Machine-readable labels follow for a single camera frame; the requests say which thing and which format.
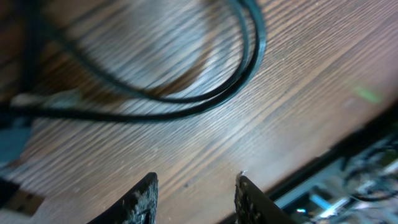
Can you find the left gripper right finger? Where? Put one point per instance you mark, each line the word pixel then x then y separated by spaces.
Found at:
pixel 252 206

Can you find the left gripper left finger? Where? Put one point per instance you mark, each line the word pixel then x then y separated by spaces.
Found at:
pixel 137 206

